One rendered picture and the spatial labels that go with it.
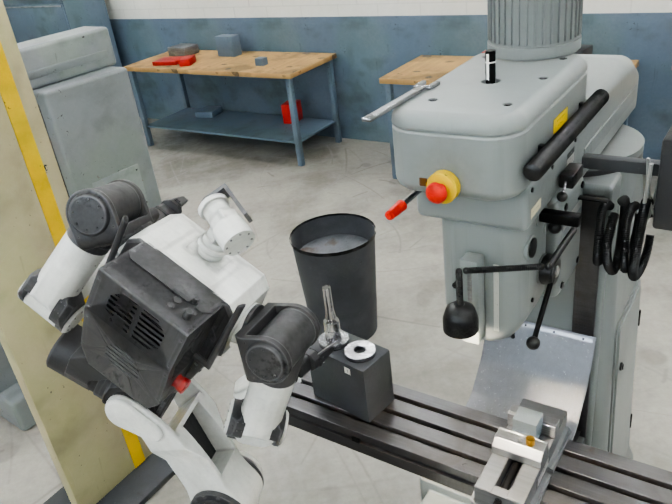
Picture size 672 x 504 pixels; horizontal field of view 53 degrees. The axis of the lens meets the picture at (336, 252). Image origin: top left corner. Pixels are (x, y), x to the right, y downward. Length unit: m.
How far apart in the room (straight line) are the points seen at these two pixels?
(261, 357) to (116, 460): 2.09
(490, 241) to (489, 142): 0.30
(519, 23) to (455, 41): 4.61
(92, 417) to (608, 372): 2.05
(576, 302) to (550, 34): 0.79
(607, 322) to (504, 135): 0.96
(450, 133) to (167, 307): 0.58
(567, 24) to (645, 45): 4.15
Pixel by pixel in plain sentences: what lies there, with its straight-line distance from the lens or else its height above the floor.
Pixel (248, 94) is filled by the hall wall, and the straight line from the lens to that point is 7.60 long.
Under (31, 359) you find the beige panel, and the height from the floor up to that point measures 0.84.
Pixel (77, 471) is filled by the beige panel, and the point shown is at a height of 0.25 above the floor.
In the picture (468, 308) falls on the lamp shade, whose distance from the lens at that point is 1.36.
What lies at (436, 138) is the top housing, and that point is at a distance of 1.22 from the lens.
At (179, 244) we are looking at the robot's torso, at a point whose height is 1.69.
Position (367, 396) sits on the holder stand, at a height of 1.01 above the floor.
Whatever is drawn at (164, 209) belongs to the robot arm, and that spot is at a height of 1.58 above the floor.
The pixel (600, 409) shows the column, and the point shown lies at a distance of 2.22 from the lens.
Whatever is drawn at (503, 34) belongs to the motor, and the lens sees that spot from 1.54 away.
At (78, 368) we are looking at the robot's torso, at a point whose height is 1.42.
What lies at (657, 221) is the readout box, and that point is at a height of 1.54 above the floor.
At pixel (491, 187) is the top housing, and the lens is 1.22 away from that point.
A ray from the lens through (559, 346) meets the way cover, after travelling 2.06.
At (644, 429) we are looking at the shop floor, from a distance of 3.37.
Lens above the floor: 2.26
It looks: 28 degrees down
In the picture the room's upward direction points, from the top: 8 degrees counter-clockwise
